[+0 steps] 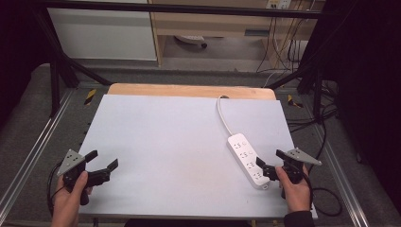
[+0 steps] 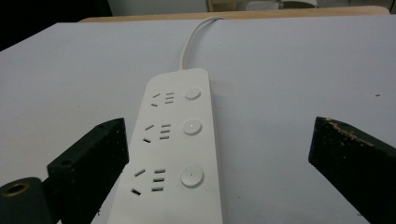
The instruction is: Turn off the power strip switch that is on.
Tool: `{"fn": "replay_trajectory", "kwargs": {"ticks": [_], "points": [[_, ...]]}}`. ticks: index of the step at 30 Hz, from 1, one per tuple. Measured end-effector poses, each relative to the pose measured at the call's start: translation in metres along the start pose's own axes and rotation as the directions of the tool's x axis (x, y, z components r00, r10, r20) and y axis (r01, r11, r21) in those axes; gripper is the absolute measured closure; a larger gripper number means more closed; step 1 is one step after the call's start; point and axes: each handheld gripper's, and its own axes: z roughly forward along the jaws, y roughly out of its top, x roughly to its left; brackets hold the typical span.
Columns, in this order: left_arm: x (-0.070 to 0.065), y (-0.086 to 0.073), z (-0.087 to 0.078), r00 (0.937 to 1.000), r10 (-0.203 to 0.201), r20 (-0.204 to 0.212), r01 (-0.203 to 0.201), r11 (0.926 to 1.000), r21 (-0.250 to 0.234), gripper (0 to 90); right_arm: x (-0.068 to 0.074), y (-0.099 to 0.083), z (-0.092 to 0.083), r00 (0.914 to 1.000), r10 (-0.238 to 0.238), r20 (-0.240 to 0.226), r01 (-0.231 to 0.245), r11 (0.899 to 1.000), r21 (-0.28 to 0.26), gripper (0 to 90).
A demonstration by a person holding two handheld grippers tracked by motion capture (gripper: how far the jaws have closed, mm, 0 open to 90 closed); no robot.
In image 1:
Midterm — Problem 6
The white power strip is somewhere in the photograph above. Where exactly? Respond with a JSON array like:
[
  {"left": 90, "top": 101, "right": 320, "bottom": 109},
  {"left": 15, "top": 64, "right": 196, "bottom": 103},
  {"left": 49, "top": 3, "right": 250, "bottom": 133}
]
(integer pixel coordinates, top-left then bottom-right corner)
[{"left": 226, "top": 132, "right": 271, "bottom": 190}]

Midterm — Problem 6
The white extension socket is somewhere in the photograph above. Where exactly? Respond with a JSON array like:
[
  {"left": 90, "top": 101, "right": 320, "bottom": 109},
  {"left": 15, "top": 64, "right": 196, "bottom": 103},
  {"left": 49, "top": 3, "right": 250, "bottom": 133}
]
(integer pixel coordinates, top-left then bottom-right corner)
[{"left": 174, "top": 34, "right": 209, "bottom": 49}]

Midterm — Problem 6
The wooden table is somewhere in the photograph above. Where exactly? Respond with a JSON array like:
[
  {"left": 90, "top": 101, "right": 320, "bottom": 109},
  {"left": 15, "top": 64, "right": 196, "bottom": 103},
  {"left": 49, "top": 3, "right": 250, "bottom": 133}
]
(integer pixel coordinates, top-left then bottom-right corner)
[{"left": 106, "top": 82, "right": 277, "bottom": 101}]

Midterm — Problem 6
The bundle of black cables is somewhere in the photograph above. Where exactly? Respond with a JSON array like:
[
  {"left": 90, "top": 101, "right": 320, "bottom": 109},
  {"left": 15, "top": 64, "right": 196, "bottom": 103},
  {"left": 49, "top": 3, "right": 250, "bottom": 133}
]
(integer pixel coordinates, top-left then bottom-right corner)
[{"left": 255, "top": 6, "right": 340, "bottom": 133}]

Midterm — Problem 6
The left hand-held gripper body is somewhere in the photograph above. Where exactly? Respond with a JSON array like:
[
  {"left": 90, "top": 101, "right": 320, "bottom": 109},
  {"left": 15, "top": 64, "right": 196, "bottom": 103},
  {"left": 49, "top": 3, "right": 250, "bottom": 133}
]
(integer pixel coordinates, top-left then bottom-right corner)
[{"left": 56, "top": 148, "right": 112, "bottom": 206}]

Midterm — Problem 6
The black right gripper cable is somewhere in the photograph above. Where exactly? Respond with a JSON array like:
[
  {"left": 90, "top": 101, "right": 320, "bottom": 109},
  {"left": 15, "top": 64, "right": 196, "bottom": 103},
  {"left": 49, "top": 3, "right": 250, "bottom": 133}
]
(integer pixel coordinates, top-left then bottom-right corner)
[{"left": 302, "top": 171, "right": 343, "bottom": 218}]

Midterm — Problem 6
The black frame crossbar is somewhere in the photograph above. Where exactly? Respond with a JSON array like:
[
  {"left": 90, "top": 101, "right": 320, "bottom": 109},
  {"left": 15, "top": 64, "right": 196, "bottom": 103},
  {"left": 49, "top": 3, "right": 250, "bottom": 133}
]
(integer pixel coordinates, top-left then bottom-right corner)
[{"left": 43, "top": 0, "right": 324, "bottom": 20}]

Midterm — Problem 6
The white cabinet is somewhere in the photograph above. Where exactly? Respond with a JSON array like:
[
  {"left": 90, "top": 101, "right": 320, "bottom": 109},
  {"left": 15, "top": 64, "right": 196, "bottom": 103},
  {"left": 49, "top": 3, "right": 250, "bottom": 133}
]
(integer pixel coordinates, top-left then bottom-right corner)
[{"left": 46, "top": 0, "right": 158, "bottom": 61}]

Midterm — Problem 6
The person's dark clothing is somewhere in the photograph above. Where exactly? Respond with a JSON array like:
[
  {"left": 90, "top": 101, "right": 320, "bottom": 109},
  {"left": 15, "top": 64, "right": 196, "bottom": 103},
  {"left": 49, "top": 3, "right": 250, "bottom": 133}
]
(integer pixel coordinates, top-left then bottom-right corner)
[{"left": 123, "top": 218, "right": 253, "bottom": 227}]

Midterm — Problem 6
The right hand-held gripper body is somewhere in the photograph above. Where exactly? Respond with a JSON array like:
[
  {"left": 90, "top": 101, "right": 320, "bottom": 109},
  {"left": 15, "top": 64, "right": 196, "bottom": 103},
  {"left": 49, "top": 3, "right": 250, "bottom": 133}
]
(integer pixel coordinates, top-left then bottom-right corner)
[{"left": 261, "top": 148, "right": 323, "bottom": 201}]

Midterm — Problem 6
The white power strip cable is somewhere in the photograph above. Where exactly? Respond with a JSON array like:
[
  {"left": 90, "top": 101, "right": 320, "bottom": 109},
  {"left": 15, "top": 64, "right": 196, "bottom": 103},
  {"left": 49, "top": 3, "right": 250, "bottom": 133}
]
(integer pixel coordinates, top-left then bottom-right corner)
[{"left": 216, "top": 95, "right": 236, "bottom": 137}]

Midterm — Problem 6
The person's left hand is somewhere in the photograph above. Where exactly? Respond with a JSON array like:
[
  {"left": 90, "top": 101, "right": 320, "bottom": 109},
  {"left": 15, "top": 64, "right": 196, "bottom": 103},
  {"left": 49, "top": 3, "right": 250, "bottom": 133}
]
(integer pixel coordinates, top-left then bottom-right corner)
[{"left": 51, "top": 170, "right": 95, "bottom": 221}]

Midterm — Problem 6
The black metal stand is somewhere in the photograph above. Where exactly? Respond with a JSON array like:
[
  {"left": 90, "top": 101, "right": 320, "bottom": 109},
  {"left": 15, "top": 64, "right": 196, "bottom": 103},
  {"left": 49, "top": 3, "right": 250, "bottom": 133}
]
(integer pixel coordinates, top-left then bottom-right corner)
[
  {"left": 267, "top": 3, "right": 357, "bottom": 122},
  {"left": 30, "top": 5, "right": 113, "bottom": 118}
]

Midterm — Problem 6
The person's right hand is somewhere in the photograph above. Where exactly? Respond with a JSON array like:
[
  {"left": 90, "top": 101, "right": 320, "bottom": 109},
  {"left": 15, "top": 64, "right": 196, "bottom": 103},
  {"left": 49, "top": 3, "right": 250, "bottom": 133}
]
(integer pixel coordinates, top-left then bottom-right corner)
[{"left": 274, "top": 166, "right": 312, "bottom": 214}]

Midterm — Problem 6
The aluminium rail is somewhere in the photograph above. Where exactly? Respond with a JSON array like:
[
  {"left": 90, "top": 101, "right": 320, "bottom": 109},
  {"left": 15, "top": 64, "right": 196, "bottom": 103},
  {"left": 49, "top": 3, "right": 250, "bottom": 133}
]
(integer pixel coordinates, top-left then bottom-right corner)
[
  {"left": 313, "top": 124, "right": 371, "bottom": 227},
  {"left": 0, "top": 89, "right": 76, "bottom": 217}
]

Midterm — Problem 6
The wooden shelf unit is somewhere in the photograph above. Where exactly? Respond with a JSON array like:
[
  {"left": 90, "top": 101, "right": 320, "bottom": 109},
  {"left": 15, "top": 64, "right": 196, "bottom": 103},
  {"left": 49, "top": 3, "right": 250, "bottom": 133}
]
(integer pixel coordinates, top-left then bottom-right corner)
[{"left": 148, "top": 0, "right": 326, "bottom": 68}]

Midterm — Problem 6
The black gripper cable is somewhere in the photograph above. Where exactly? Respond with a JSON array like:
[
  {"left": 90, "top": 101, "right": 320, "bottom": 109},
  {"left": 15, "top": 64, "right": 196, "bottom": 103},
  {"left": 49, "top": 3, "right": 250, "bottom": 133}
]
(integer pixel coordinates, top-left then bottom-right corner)
[
  {"left": 46, "top": 161, "right": 65, "bottom": 218},
  {"left": 302, "top": 171, "right": 343, "bottom": 218}
]

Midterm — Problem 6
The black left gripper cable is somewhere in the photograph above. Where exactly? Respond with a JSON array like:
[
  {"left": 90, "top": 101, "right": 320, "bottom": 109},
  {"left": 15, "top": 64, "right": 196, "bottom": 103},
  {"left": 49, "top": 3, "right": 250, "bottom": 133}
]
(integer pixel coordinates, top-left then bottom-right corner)
[{"left": 46, "top": 161, "right": 65, "bottom": 218}]

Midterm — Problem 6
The white wall socket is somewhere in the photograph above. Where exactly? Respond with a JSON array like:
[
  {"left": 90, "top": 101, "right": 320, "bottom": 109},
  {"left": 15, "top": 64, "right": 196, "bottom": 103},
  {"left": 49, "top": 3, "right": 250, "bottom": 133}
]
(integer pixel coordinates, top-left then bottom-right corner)
[{"left": 265, "top": 0, "right": 292, "bottom": 10}]

